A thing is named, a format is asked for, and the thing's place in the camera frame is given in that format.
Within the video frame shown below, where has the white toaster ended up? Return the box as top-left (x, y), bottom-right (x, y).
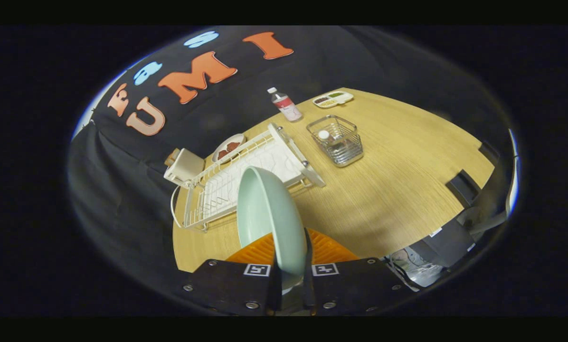
top-left (164, 148), bottom-right (205, 187)

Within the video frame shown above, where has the black table edge clamp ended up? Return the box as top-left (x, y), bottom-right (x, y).
top-left (479, 142), bottom-right (501, 164)
top-left (445, 170), bottom-right (482, 207)

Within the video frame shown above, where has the silver wire basket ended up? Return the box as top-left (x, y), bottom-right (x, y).
top-left (306, 114), bottom-right (364, 168)

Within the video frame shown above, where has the light green plate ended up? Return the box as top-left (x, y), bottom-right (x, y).
top-left (237, 166), bottom-right (308, 291)

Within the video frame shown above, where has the white divided snack tray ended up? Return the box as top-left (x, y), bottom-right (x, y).
top-left (312, 90), bottom-right (354, 109)

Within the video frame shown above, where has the small white dish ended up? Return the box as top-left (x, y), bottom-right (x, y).
top-left (212, 133), bottom-right (246, 163)

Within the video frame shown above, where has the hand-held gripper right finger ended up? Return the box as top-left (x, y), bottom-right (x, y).
top-left (303, 227), bottom-right (410, 316)

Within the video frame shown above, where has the black backdrop cloth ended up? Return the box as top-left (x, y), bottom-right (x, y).
top-left (68, 26), bottom-right (512, 304)

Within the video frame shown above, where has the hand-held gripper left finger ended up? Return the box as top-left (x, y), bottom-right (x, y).
top-left (180, 231), bottom-right (283, 317)

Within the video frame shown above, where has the white wire dish rack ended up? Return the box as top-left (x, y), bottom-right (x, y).
top-left (171, 123), bottom-right (326, 233)

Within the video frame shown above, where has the clear plastic water bottle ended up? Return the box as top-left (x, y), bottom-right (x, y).
top-left (267, 87), bottom-right (303, 123)

